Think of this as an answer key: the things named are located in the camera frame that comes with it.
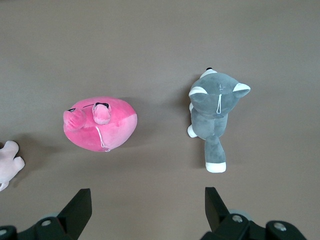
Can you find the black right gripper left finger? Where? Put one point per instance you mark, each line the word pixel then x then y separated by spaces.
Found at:
pixel 75 217

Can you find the hot pink round plush toy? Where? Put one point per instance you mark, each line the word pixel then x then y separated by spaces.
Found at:
pixel 115 125

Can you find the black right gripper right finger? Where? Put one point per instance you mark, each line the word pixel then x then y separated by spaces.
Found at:
pixel 220 220

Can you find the grey husky plush toy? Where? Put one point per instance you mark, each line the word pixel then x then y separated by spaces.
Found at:
pixel 210 117

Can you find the pale pink dog plush toy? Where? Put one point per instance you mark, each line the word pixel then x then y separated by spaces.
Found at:
pixel 8 162

